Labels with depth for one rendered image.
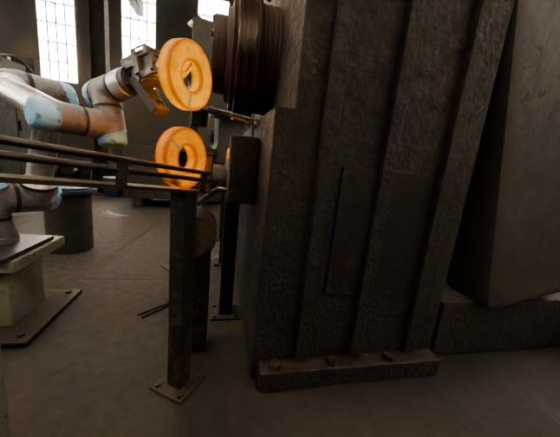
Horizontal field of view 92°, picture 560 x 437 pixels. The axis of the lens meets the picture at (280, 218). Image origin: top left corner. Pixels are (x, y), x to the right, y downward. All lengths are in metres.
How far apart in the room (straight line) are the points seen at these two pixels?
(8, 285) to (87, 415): 0.60
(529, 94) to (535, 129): 0.12
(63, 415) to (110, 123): 0.80
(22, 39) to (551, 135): 13.13
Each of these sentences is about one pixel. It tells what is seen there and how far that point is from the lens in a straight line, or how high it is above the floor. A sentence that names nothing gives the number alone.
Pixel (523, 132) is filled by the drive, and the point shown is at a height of 0.90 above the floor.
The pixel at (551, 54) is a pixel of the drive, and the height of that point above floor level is 1.14.
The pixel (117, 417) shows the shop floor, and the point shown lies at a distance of 1.02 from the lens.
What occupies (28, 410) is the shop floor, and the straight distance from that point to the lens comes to 1.13.
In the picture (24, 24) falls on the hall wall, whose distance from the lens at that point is 13.26.
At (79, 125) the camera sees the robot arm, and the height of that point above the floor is 0.76.
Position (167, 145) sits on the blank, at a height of 0.73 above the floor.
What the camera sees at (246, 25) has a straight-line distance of 1.11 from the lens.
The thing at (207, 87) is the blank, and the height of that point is 0.90.
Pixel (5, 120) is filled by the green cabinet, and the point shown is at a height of 0.86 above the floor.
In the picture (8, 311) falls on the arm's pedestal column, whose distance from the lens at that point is 1.46.
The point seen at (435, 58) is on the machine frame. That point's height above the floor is 1.07.
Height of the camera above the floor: 0.73
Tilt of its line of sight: 12 degrees down
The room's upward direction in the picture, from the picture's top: 6 degrees clockwise
